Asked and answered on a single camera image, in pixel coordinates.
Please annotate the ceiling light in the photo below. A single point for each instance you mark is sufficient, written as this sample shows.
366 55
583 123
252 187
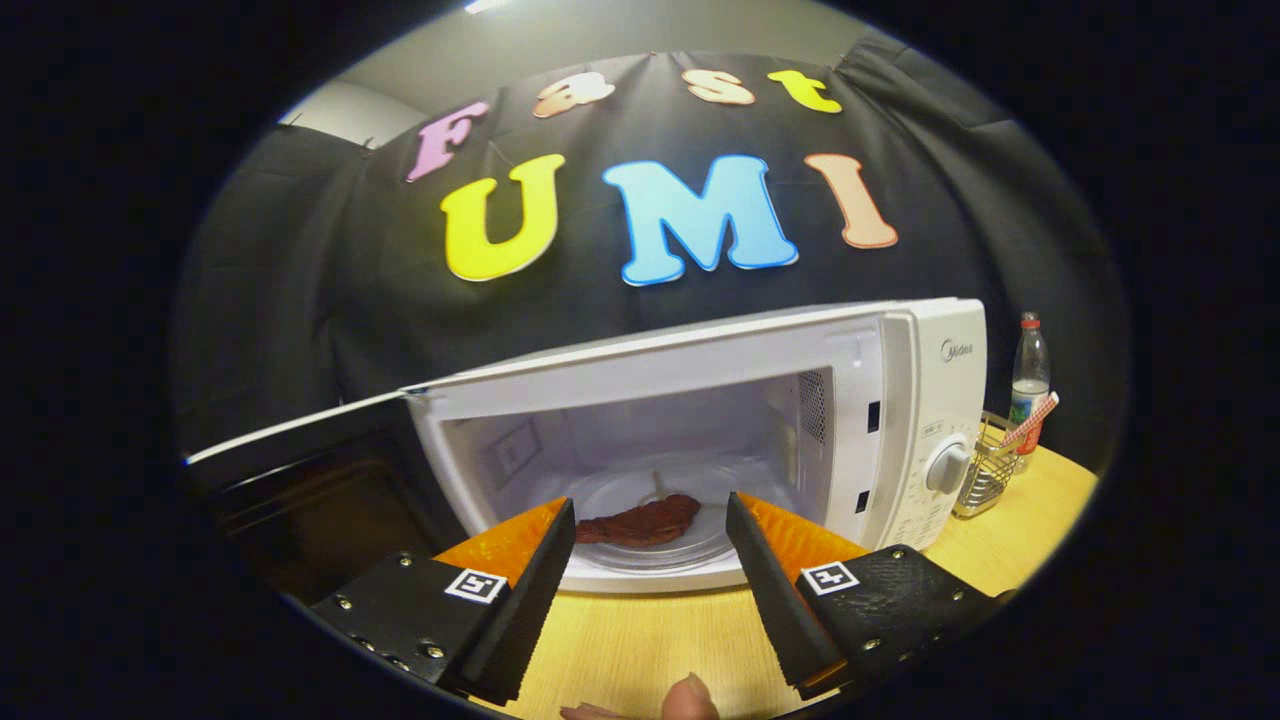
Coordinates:
485 5

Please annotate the clear plastic water bottle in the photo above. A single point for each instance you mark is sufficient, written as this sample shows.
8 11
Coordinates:
1030 370

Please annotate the white toaster oven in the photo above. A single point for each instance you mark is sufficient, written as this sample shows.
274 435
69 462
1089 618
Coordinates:
700 350

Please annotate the black backdrop cloth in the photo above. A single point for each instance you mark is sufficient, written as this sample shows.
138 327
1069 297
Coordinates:
300 300

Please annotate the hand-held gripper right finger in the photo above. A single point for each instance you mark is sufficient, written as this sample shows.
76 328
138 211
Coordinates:
775 600

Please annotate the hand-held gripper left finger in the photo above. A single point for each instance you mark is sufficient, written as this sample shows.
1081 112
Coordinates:
530 600

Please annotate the red striped straw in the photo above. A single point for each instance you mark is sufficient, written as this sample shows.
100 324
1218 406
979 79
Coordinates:
1030 420

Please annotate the brown meat piece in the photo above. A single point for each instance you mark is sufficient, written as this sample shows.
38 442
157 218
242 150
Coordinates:
640 522

